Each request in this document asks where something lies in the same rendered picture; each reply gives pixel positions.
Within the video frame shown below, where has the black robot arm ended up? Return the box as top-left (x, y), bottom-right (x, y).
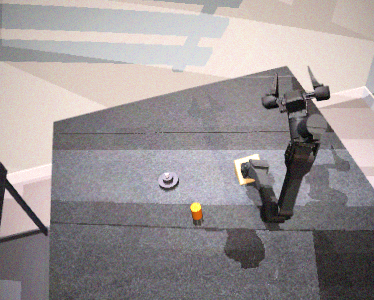
top-left (240, 90), bottom-right (327, 223)

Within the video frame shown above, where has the orange knob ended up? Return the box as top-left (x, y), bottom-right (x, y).
top-left (190, 203), bottom-right (202, 220)

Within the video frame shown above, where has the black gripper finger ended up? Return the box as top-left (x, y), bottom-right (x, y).
top-left (308, 66), bottom-right (324, 90)
top-left (265, 72), bottom-right (279, 99)

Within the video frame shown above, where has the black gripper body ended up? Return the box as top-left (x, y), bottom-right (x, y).
top-left (261, 85), bottom-right (331, 123)

